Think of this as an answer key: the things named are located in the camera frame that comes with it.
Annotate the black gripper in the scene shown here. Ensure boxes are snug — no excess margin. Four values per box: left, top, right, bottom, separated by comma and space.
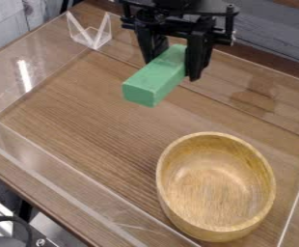
119, 0, 241, 81

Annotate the green rectangular block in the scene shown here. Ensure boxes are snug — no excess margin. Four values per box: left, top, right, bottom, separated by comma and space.
123, 44, 186, 107

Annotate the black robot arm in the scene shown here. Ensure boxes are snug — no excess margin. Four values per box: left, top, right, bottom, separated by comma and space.
118, 0, 241, 81

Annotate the brown wooden bowl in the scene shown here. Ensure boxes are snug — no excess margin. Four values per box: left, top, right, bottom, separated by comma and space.
157, 132, 278, 242

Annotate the metal frame lower left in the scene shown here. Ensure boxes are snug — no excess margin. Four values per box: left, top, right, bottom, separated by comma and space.
0, 204, 57, 247

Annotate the black cable lower left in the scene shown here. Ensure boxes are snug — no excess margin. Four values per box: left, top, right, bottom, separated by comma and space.
0, 215, 34, 247

